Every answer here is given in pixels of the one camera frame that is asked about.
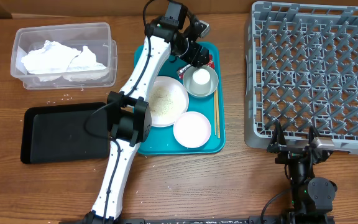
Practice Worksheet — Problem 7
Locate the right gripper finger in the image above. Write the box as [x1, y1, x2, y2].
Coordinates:
[308, 126, 321, 146]
[267, 120, 287, 153]

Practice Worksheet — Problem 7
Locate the red sauce packet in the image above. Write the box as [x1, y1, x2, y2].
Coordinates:
[177, 54, 215, 79]

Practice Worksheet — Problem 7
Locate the white cup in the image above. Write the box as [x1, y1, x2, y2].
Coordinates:
[190, 68, 211, 95]

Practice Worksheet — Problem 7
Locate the white napkin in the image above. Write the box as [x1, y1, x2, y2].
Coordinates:
[21, 40, 88, 75]
[63, 45, 108, 82]

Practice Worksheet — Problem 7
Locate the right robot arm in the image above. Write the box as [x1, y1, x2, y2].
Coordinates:
[260, 121, 337, 224]

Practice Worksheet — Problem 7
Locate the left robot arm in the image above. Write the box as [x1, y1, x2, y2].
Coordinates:
[82, 1, 209, 223]

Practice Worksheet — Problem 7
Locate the grey dishwasher rack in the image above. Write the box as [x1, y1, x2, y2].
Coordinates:
[244, 1, 358, 154]

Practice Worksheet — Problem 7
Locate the grey bowl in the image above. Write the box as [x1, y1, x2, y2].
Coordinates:
[183, 65, 219, 98]

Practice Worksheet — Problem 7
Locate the large white plate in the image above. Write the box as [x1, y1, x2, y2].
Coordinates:
[149, 76, 189, 128]

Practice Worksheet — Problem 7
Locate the wooden chopstick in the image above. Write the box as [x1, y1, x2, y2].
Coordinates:
[214, 90, 221, 139]
[214, 90, 218, 136]

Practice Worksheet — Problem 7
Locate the small pink plate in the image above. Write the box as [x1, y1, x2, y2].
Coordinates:
[173, 111, 211, 149]

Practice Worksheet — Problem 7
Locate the clear plastic bin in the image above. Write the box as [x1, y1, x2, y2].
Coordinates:
[11, 22, 117, 90]

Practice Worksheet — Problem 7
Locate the teal serving tray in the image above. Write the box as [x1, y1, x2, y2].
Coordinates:
[138, 42, 226, 156]

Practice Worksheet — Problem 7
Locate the black tray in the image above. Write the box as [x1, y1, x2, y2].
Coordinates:
[21, 102, 109, 164]

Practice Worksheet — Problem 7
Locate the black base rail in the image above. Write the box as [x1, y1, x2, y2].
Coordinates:
[60, 216, 335, 224]

